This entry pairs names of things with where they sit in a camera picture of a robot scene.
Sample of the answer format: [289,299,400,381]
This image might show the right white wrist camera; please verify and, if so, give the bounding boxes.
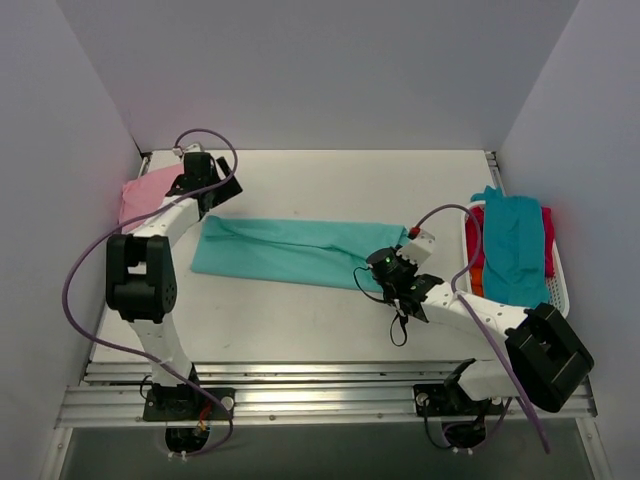
[396,226,436,267]

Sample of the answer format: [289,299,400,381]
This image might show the folded pink t-shirt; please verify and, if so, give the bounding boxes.
[118,164,183,224]

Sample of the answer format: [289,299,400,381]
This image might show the mint green t-shirt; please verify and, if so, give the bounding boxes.
[191,215,408,293]

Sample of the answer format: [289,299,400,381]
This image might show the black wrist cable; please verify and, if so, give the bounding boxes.
[352,265,411,347]

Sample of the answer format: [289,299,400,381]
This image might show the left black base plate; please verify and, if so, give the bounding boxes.
[142,385,228,422]

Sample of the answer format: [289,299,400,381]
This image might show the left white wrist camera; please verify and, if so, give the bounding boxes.
[171,142,206,158]

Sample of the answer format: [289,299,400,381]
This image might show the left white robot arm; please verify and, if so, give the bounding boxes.
[106,151,242,419]

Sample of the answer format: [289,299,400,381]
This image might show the red t-shirt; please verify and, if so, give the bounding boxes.
[465,207,555,277]

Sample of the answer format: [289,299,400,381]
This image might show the white laundry basket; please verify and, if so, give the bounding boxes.
[457,200,570,318]

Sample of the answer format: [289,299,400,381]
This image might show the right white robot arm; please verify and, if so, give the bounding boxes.
[367,247,594,413]

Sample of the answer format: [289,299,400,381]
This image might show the teal blue t-shirt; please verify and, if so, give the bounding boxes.
[471,186,550,308]

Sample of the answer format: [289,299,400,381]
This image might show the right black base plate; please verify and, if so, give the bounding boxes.
[412,383,504,418]

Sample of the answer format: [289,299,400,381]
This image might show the orange t-shirt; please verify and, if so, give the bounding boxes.
[470,267,484,297]

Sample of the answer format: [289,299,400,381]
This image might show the aluminium rail frame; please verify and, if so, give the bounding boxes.
[52,149,599,480]

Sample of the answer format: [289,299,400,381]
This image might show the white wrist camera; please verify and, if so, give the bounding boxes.
[171,142,206,158]
[396,226,436,267]

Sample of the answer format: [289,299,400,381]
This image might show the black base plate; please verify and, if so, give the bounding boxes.
[142,385,228,422]
[412,383,504,418]

